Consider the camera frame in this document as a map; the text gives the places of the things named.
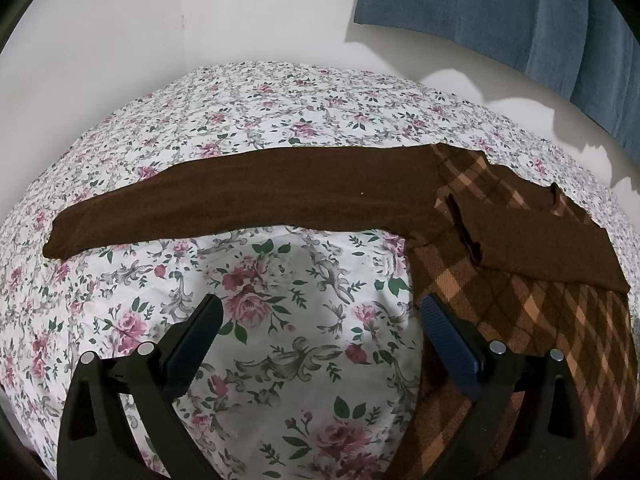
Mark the brown argyle sweater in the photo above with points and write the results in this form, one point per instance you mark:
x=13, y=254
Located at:
x=310, y=190

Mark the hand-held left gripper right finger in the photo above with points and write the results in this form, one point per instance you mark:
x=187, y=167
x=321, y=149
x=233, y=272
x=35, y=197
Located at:
x=450, y=345

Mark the blue hanging cloth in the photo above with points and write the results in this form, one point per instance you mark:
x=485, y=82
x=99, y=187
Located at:
x=505, y=5

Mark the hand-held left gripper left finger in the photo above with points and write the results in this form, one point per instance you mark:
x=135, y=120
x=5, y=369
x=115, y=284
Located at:
x=192, y=340

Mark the floral bed sheet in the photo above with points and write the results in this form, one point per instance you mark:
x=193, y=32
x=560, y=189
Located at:
x=280, y=110

